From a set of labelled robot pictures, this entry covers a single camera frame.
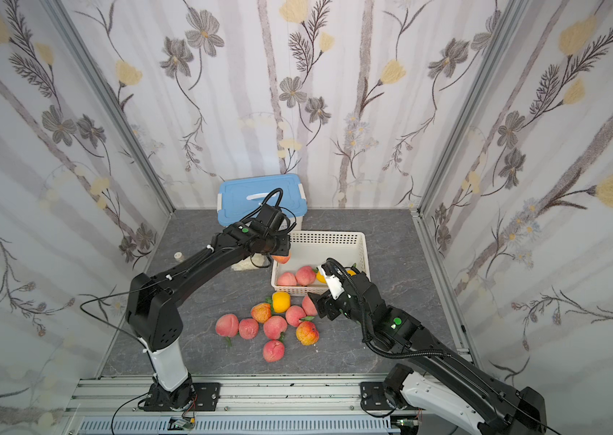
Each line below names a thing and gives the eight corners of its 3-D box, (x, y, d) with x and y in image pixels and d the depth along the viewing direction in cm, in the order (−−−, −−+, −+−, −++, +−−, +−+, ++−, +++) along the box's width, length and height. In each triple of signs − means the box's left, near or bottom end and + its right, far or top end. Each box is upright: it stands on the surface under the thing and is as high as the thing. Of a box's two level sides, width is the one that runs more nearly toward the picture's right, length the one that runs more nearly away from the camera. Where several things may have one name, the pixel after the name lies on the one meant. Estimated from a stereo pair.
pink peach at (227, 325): (218, 338, 86) (213, 332, 82) (222, 320, 90) (218, 313, 86) (237, 338, 86) (233, 332, 82) (240, 320, 90) (237, 314, 86)
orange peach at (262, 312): (252, 325, 89) (250, 319, 85) (255, 308, 92) (252, 303, 89) (270, 325, 89) (268, 319, 85) (272, 308, 93) (270, 303, 89)
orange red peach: (293, 338, 86) (292, 332, 82) (304, 324, 89) (304, 317, 85) (310, 351, 83) (310, 346, 79) (321, 336, 86) (321, 330, 82)
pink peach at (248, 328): (239, 339, 86) (236, 334, 82) (242, 324, 89) (239, 318, 85) (257, 339, 86) (254, 334, 82) (259, 324, 89) (257, 318, 85)
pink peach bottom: (264, 362, 82) (262, 358, 78) (266, 345, 85) (264, 340, 81) (284, 362, 82) (283, 358, 78) (285, 345, 85) (284, 340, 81)
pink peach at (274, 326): (261, 330, 86) (259, 326, 83) (276, 315, 90) (274, 310, 87) (273, 343, 84) (272, 338, 81) (288, 327, 87) (287, 322, 84)
